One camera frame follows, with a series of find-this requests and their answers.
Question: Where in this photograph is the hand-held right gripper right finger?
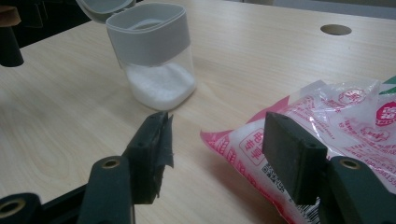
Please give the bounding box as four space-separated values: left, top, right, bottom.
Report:
262 111 330 206

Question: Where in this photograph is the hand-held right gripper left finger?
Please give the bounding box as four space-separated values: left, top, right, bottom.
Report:
122 111 175 205

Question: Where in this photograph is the pink and white plastic bag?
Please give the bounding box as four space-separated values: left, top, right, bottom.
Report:
200 76 396 224

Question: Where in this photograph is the clear jar with grey lid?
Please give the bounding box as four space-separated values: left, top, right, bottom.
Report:
76 0 198 112

